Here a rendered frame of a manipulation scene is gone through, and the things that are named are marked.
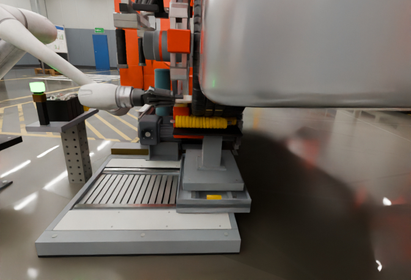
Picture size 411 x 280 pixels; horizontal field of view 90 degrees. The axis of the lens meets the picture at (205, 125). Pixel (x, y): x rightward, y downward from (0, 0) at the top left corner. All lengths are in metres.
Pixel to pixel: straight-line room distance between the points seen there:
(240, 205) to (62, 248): 0.77
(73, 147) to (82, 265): 0.69
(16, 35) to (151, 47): 0.51
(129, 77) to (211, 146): 0.79
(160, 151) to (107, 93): 0.85
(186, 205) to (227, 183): 0.22
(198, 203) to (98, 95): 0.64
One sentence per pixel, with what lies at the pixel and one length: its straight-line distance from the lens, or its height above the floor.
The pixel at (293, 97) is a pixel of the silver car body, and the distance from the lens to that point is 0.17.
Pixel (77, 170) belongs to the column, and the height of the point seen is 0.10.
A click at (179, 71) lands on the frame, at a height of 0.75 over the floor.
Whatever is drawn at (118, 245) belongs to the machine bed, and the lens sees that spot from 1.04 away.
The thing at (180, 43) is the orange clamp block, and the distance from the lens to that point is 0.71.
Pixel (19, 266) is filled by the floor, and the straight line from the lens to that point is 1.21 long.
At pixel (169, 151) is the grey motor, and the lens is 1.62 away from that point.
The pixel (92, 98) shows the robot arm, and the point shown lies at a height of 0.64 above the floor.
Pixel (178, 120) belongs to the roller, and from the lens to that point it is 0.97.
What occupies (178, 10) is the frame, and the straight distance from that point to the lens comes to 0.82.
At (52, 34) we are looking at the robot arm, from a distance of 1.38.
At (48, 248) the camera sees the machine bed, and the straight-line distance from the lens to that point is 1.15.
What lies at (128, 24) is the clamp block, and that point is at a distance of 0.92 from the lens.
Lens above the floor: 0.79
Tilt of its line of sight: 18 degrees down
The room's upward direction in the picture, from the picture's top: 3 degrees clockwise
